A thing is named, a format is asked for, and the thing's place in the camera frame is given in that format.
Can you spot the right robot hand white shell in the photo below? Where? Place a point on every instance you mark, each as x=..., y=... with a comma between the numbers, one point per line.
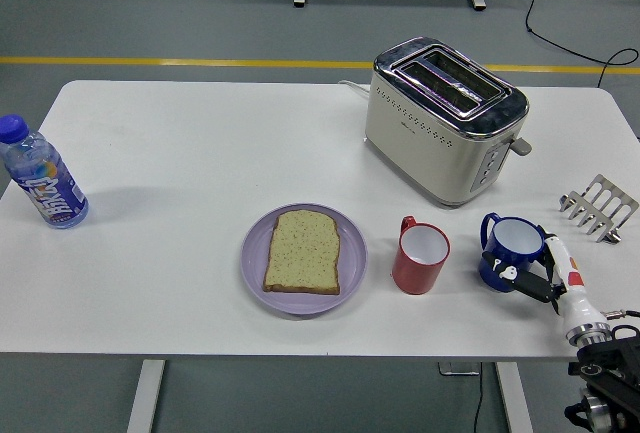
x=580, y=310

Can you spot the blue enamel cup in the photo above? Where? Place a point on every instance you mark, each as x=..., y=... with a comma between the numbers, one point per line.
x=517, y=238

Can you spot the red enamel cup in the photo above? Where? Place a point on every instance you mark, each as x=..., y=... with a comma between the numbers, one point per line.
x=415, y=278

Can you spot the bread slice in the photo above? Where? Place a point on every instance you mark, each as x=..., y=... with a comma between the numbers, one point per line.
x=302, y=253

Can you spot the black table control panel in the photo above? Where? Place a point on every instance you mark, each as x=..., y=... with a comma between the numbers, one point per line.
x=573, y=369

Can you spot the metal toast rack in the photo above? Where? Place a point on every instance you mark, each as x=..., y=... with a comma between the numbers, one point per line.
x=600, y=182

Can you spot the cream and chrome toaster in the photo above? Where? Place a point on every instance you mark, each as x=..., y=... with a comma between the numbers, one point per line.
x=425, y=153

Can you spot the purple round plate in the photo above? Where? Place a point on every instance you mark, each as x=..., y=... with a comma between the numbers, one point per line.
x=255, y=263

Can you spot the plastic bottle blue label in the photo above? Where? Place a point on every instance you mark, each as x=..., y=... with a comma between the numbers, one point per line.
x=50, y=188

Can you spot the grey bracket under table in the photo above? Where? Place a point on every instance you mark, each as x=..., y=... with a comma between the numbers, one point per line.
x=457, y=369

